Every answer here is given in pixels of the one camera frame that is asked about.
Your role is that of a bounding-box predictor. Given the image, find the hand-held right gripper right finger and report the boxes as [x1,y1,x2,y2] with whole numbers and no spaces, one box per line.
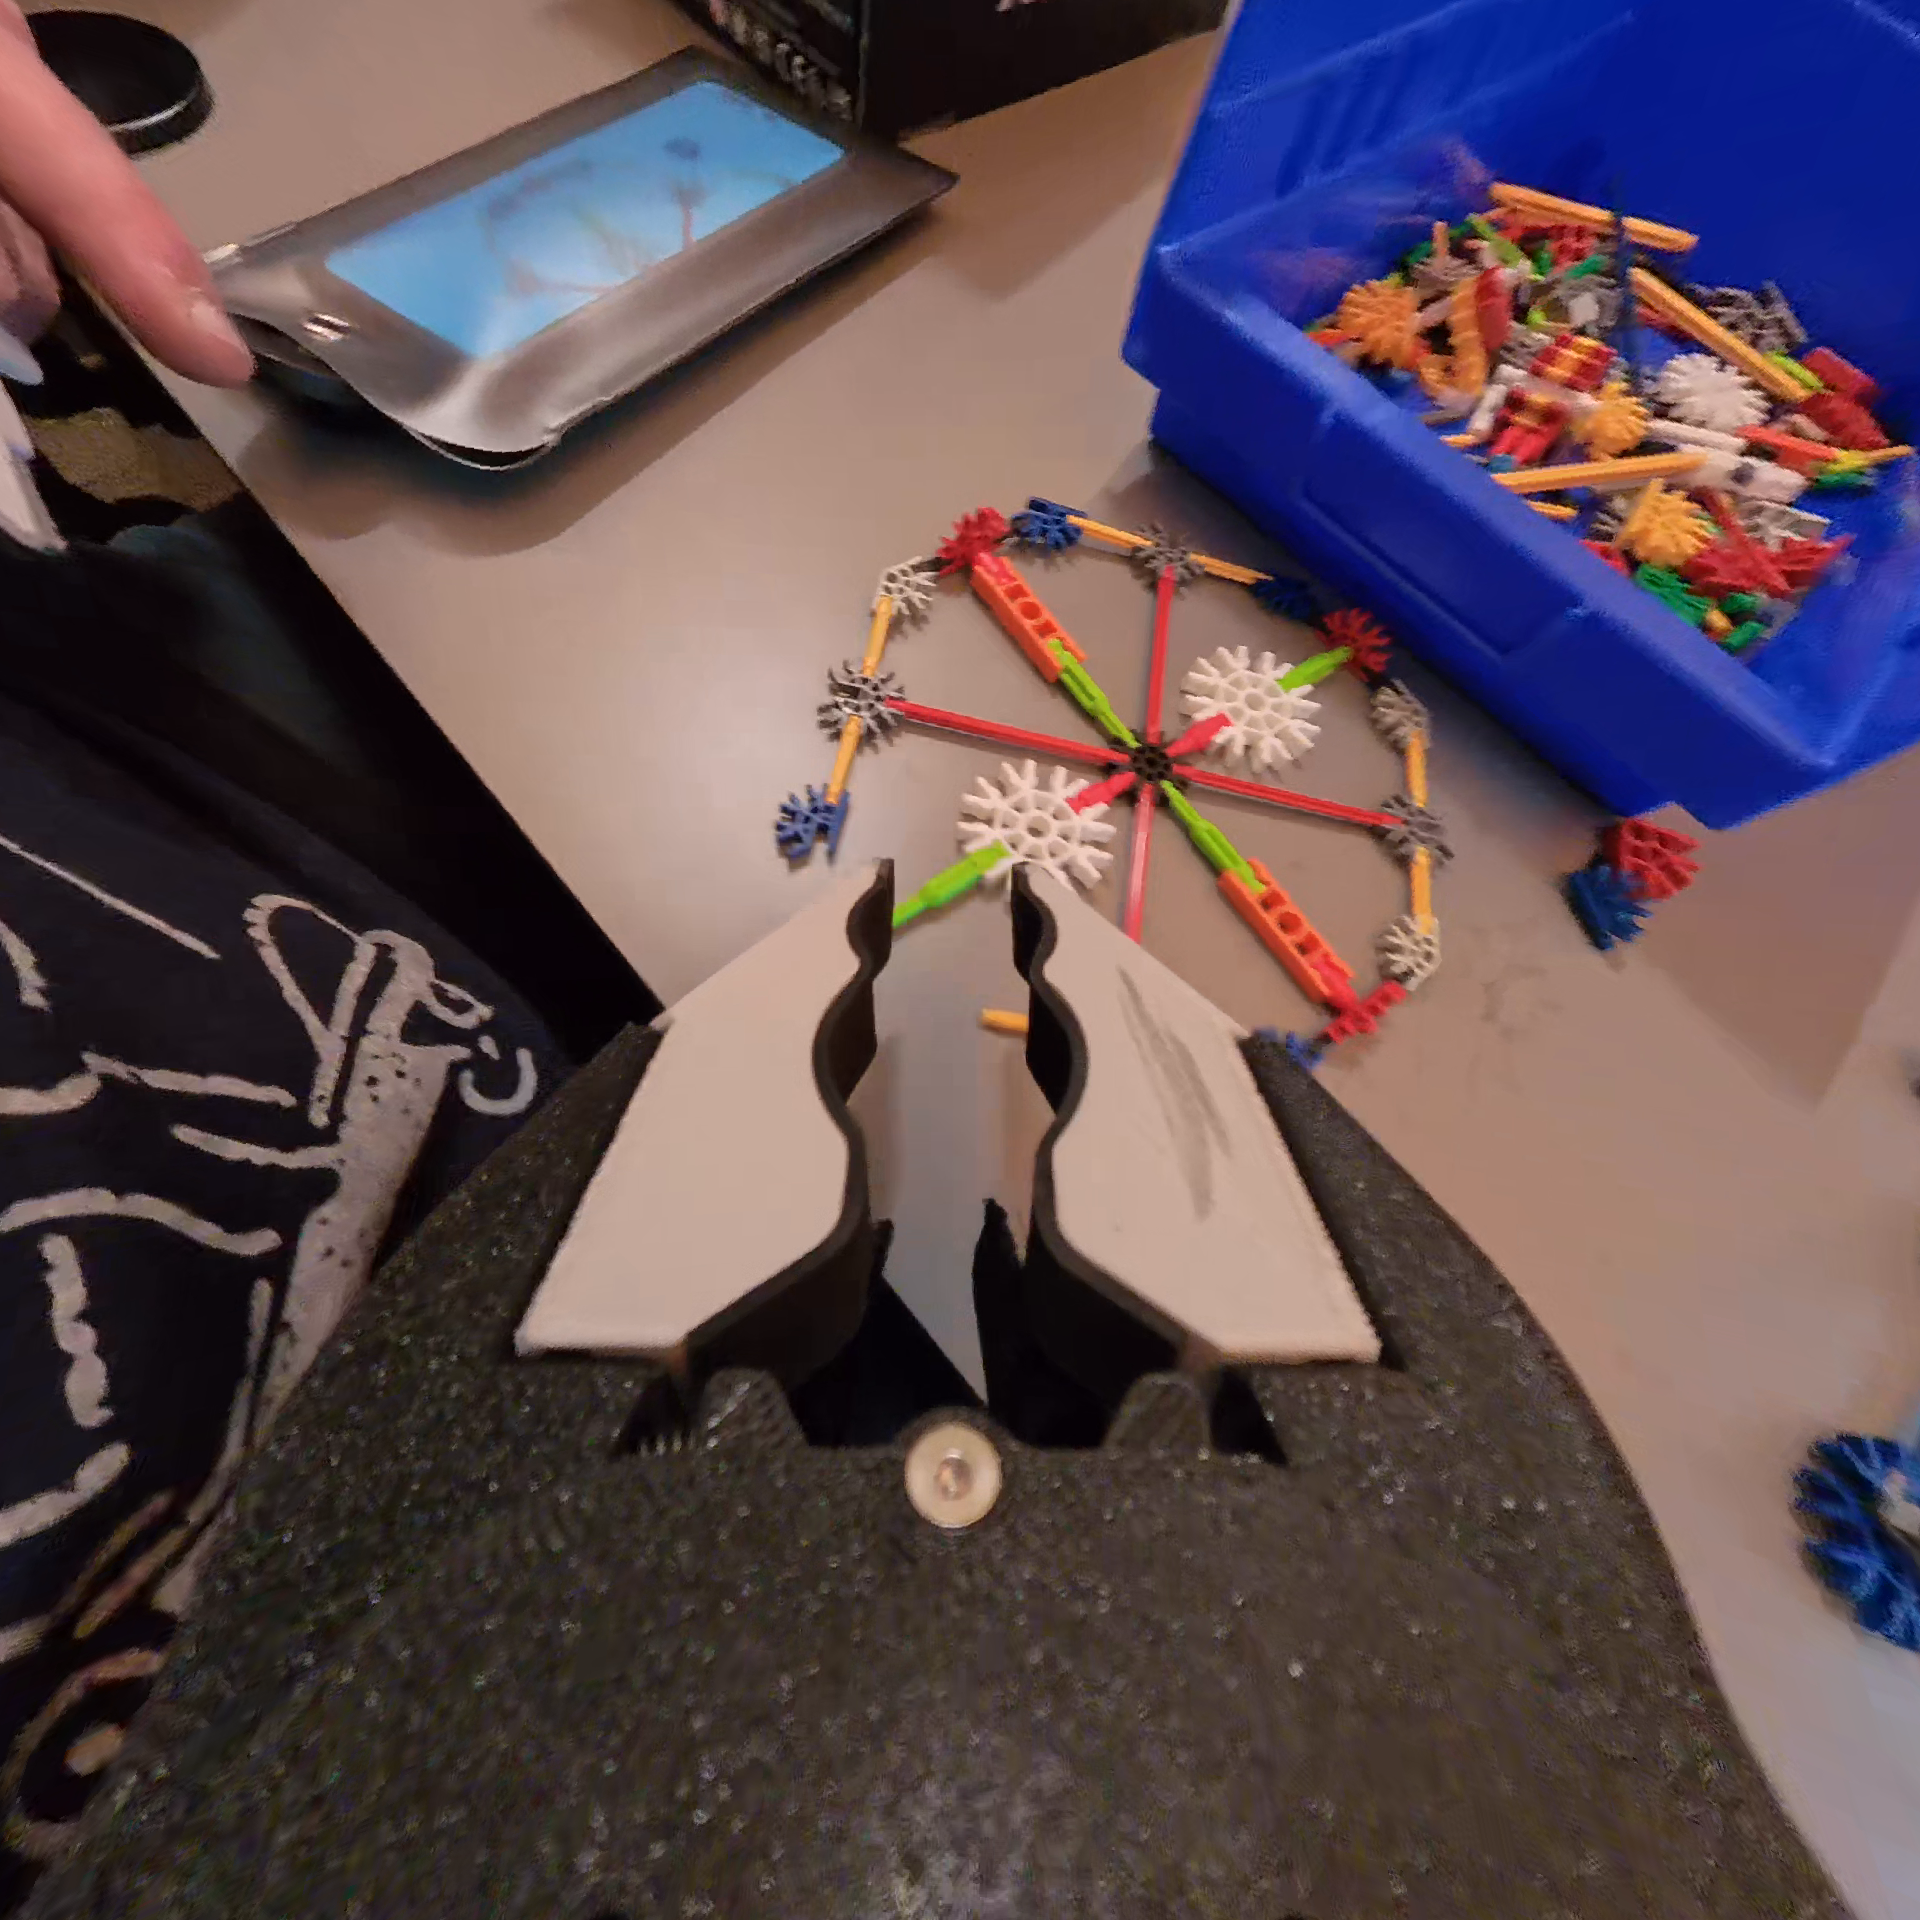
[976,862,1382,1442]

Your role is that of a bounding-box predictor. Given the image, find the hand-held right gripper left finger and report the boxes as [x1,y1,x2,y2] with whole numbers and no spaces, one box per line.
[513,858,896,1378]

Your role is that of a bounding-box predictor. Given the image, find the colourful toy rod wheel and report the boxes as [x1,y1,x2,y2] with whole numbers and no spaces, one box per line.
[775,503,1456,1069]

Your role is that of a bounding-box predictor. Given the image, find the blue plastic parts bin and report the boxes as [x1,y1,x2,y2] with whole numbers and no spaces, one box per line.
[1121,0,1920,831]

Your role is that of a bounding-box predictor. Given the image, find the pile of colourful toy pieces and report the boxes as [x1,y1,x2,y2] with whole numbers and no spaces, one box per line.
[1305,141,1912,653]

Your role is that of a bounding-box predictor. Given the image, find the phone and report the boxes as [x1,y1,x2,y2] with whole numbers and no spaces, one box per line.
[200,46,962,470]

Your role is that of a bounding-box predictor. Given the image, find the person's left hand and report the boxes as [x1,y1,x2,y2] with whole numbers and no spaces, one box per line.
[0,0,255,393]

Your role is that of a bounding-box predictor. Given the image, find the red wedge toy connector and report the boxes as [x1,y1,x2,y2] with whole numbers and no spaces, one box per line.
[1601,815,1699,903]

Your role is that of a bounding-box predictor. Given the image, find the dark printed t-shirt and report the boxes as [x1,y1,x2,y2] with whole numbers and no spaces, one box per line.
[0,705,577,1863]

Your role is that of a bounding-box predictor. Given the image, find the black cardboard box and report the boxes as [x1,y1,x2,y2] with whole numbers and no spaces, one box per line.
[671,0,1234,139]

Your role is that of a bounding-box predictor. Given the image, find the black round disc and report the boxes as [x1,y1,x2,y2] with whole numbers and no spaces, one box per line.
[26,12,211,156]

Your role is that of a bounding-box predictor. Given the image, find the toy car frame with wheels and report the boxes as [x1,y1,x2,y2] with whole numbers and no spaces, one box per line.
[1791,1431,1920,1653]

